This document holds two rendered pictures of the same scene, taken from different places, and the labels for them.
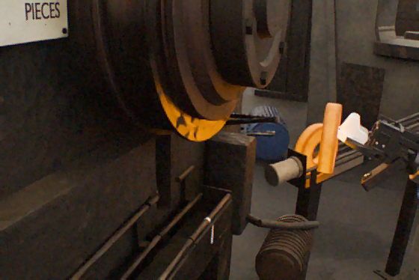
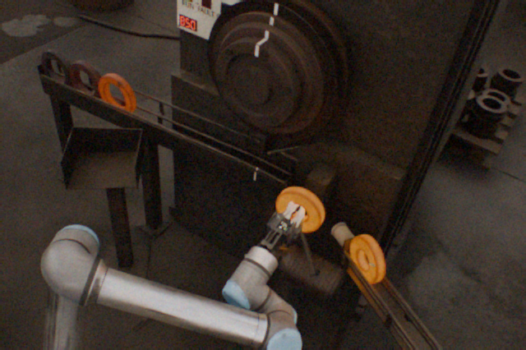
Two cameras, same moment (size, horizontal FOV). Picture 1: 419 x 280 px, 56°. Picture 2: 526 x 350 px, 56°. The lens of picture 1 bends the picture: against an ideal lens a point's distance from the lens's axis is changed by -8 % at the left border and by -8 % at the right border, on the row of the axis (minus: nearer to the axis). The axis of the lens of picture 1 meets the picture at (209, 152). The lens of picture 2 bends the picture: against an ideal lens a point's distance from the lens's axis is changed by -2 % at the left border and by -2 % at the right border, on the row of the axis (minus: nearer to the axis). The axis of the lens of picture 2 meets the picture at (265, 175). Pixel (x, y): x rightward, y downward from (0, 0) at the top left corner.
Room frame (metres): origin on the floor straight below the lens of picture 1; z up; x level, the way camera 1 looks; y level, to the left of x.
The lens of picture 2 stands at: (0.85, -1.36, 1.96)
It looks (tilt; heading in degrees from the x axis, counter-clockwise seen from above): 43 degrees down; 95
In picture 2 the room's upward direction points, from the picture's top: 8 degrees clockwise
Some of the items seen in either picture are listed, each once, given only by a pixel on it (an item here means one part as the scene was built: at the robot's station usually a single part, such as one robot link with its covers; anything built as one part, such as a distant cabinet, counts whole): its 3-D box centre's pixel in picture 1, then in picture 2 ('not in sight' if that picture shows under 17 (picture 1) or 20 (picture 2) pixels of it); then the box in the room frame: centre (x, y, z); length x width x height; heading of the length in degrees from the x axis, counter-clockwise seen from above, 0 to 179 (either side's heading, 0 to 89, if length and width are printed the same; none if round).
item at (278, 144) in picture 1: (265, 130); not in sight; (2.95, -0.40, 0.17); 0.57 x 0.31 x 0.34; 179
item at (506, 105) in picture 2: not in sight; (431, 77); (1.60, 1.78, 0.22); 1.20 x 0.81 x 0.44; 157
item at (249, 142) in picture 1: (228, 183); (317, 196); (0.93, -0.05, 0.68); 0.11 x 0.08 x 0.24; 69
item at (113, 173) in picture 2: not in sight; (113, 210); (0.12, -0.05, 0.36); 0.26 x 0.20 x 0.72; 14
